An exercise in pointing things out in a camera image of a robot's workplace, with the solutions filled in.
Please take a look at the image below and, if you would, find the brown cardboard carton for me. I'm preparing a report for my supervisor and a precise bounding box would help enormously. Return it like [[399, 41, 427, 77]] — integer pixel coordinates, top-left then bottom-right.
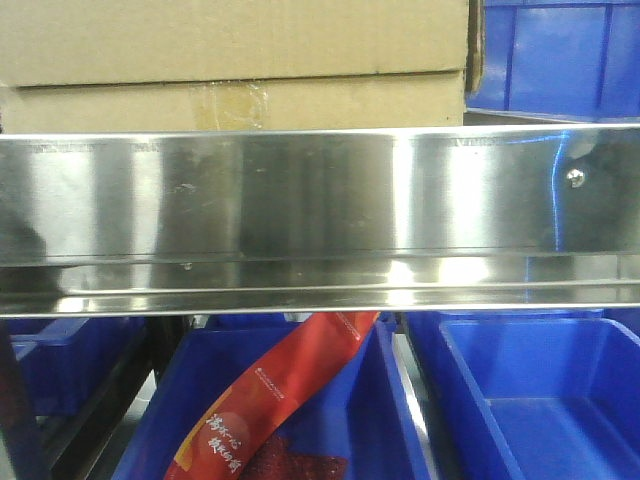
[[1, 1, 485, 134]]

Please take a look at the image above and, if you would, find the blue bin upper shelf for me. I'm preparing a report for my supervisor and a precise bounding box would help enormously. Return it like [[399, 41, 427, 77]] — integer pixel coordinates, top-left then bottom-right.
[[467, 1, 639, 119]]

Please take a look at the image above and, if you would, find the blue bin behind right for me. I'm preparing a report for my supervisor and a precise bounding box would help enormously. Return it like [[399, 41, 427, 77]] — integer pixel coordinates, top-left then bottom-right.
[[406, 308, 604, 328]]

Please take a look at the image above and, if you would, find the blue bin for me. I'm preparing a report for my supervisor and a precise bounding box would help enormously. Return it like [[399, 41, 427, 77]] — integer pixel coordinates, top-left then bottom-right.
[[406, 308, 604, 328], [407, 318, 639, 479], [7, 317, 145, 416], [113, 325, 430, 479]]

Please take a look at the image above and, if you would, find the blue bin centre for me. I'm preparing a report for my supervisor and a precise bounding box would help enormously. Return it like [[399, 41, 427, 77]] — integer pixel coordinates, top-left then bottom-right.
[[113, 325, 430, 479]]

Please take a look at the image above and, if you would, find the red snack bag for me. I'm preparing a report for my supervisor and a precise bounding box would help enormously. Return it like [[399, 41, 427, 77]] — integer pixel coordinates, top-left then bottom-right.
[[164, 311, 380, 479]]

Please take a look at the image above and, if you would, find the blue bin left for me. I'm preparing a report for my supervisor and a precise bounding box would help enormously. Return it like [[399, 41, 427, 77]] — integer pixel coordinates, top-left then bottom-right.
[[7, 317, 145, 416]]

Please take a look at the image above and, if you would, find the stainless steel shelf rail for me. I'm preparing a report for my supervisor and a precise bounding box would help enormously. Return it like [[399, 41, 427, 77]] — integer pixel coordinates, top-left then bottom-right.
[[1, 124, 639, 317]]

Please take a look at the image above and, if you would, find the silver screw on rail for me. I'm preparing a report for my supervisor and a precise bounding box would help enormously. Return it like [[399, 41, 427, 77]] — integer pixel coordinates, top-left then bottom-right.
[[565, 168, 586, 189]]

